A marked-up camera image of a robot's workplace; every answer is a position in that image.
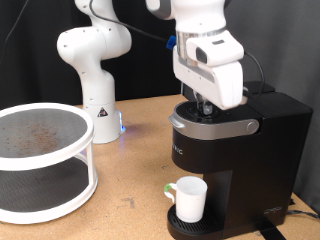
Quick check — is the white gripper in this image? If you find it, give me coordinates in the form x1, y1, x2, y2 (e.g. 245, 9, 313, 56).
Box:
172, 46, 245, 116

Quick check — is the white mug with green-taped handle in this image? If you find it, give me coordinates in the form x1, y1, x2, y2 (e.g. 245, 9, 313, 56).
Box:
163, 175, 208, 224

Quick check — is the black Keurig coffee machine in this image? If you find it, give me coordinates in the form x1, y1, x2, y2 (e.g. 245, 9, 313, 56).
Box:
166, 80, 314, 240

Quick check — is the black curtain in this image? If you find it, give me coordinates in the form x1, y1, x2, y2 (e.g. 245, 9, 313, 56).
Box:
0, 0, 188, 109

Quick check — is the white two-tier turntable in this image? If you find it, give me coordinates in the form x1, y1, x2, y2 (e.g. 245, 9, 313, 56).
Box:
0, 102, 99, 225

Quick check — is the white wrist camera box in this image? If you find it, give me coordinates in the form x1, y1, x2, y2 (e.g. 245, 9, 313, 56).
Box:
185, 29, 245, 68

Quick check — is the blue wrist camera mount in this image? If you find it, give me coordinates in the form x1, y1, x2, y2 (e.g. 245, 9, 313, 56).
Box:
166, 34, 178, 51

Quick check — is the black camera cable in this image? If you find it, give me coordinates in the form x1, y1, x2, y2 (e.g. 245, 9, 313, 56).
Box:
88, 0, 266, 99

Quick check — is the black tape strap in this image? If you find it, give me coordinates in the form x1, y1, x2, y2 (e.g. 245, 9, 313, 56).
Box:
255, 218, 288, 240

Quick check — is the grey braided power cable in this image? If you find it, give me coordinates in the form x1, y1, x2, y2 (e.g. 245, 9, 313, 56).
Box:
287, 209, 320, 220

